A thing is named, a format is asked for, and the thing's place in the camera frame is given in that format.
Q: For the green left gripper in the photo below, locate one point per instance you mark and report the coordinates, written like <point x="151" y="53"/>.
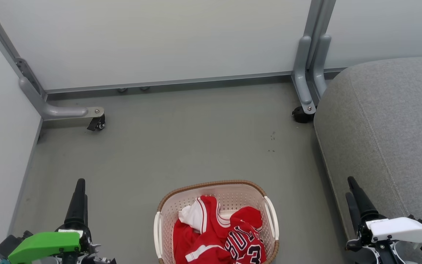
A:
<point x="46" y="244"/>

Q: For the grey fabric sofa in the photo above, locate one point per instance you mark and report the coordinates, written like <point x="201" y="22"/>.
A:
<point x="390" y="128"/>

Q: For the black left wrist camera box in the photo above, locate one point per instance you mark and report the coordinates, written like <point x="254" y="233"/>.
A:
<point x="7" y="245"/>

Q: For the black caster wheel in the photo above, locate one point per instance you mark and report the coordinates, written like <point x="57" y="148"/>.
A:
<point x="97" y="124"/>
<point x="300" y="114"/>

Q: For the cream perforated laundry basket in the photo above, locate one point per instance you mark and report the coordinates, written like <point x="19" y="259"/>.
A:
<point x="233" y="194"/>

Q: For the grey partition bottom rail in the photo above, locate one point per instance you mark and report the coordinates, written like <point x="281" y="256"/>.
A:
<point x="178" y="81"/>

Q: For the grey metal partition post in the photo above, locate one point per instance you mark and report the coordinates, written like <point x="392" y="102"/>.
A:
<point x="31" y="88"/>
<point x="311" y="55"/>

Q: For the red basketball jersey number 23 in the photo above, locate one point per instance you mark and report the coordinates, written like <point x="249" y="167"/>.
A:
<point x="244" y="238"/>

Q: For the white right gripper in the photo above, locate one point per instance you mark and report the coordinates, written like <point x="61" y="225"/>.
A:
<point x="398" y="229"/>

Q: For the red basketball shorts white trim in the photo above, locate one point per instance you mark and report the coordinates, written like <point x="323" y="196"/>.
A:
<point x="192" y="244"/>

